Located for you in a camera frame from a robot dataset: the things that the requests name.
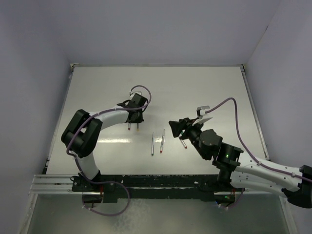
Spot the white pen green end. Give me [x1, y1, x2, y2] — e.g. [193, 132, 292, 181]
[151, 132, 155, 156]

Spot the white pen brown tip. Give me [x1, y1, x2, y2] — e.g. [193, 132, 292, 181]
[180, 139, 187, 149]

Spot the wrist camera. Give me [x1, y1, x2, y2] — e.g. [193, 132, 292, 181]
[193, 106, 213, 125]
[129, 91, 142, 97]

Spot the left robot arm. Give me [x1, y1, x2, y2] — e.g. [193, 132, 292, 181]
[61, 93, 150, 191]

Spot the black base frame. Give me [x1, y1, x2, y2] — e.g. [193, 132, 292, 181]
[71, 175, 237, 205]

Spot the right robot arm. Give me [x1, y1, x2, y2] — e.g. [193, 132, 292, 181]
[169, 118, 312, 209]

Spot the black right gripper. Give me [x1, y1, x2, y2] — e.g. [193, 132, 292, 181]
[169, 117, 209, 159]

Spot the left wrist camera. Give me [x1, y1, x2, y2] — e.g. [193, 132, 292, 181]
[129, 91, 142, 97]

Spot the white pen red end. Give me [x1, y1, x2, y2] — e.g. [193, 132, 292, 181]
[159, 129, 165, 153]

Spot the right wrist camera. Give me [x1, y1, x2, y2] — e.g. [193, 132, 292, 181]
[193, 106, 213, 125]

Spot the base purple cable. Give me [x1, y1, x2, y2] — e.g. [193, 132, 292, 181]
[81, 183, 131, 217]

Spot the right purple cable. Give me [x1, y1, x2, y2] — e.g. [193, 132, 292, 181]
[207, 97, 312, 182]

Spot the aluminium rail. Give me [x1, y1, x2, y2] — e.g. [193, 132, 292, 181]
[29, 175, 73, 195]

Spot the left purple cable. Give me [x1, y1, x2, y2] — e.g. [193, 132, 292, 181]
[66, 85, 153, 181]

